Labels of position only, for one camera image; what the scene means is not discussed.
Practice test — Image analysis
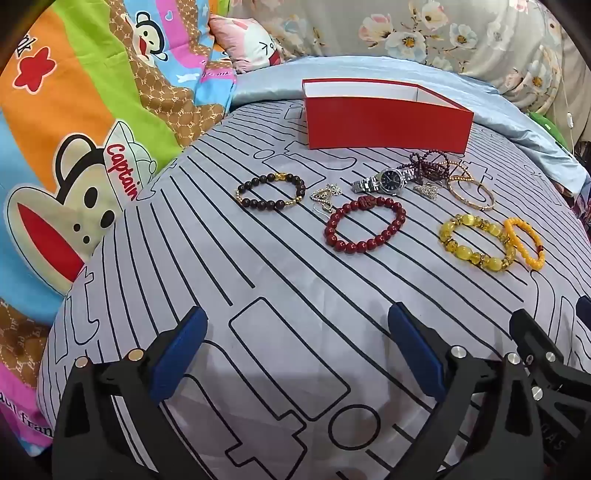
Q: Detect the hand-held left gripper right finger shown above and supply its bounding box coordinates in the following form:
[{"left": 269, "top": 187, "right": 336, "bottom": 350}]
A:
[{"left": 388, "top": 302, "right": 550, "bottom": 480}]

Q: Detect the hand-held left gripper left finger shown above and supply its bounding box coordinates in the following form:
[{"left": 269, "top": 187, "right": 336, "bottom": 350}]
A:
[{"left": 51, "top": 305, "right": 208, "bottom": 480}]

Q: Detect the orange bead bracelet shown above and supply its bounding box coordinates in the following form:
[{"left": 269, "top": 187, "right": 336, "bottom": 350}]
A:
[{"left": 503, "top": 217, "right": 546, "bottom": 271}]

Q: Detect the yellow bead bracelet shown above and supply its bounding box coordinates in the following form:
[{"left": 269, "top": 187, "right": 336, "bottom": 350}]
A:
[{"left": 438, "top": 213, "right": 518, "bottom": 274}]

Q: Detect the gold bangle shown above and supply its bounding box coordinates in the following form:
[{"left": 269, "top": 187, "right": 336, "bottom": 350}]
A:
[{"left": 448, "top": 178, "right": 496, "bottom": 212}]

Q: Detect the red bead bracelet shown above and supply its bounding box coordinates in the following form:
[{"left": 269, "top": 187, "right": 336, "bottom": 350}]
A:
[{"left": 323, "top": 195, "right": 408, "bottom": 251}]

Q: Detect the silver wristwatch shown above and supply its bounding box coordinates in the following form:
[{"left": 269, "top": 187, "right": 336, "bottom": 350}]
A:
[{"left": 352, "top": 167, "right": 419, "bottom": 195}]

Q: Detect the dark brown bead bracelet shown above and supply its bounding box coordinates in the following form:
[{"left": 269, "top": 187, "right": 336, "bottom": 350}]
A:
[{"left": 235, "top": 173, "right": 308, "bottom": 212}]

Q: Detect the garnet bead strand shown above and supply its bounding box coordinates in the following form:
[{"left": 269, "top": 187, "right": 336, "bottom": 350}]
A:
[{"left": 409, "top": 150, "right": 455, "bottom": 188}]

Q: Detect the gold bead bracelet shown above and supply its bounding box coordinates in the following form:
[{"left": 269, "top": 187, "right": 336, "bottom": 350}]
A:
[{"left": 443, "top": 161, "right": 474, "bottom": 190}]

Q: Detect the red cardboard box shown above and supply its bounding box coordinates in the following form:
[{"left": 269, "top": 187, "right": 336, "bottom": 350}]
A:
[{"left": 301, "top": 78, "right": 475, "bottom": 151}]

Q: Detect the grey striped blanket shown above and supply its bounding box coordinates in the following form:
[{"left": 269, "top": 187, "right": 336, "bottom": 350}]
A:
[{"left": 34, "top": 99, "right": 591, "bottom": 480}]

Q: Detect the dark patterned cloth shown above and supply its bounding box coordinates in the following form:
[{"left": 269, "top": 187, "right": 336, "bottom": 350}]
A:
[{"left": 554, "top": 138, "right": 591, "bottom": 222}]

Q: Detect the green plush item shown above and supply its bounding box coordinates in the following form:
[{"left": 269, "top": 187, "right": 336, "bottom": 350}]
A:
[{"left": 526, "top": 111, "right": 571, "bottom": 151}]

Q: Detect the cartoon monkey blanket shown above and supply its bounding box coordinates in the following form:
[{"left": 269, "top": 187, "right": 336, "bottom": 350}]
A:
[{"left": 0, "top": 0, "right": 241, "bottom": 457}]

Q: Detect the light blue satin sheet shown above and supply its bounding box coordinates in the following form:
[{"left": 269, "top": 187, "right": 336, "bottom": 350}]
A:
[{"left": 228, "top": 55, "right": 589, "bottom": 195}]

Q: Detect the pink rabbit pillow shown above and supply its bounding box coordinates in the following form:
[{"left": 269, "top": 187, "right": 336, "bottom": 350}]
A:
[{"left": 208, "top": 14, "right": 284, "bottom": 75}]

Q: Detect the floral blanket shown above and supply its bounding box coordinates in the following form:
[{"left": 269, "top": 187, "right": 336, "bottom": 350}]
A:
[{"left": 226, "top": 0, "right": 568, "bottom": 116}]

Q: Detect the white cable with switch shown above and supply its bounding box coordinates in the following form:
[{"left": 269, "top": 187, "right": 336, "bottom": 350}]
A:
[{"left": 558, "top": 69, "right": 578, "bottom": 148}]

